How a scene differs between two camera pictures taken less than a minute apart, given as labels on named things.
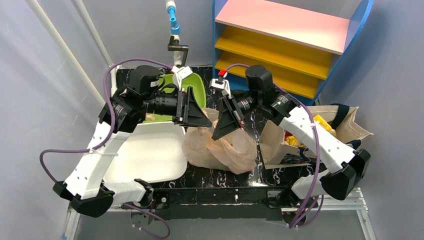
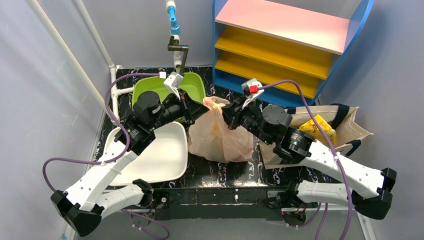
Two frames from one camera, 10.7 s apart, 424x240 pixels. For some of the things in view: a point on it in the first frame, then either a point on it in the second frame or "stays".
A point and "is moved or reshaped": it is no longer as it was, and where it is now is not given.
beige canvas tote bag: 342,118 stays
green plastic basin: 191,80 stays
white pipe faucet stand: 175,40 stays
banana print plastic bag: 236,152 is moved or reshaped
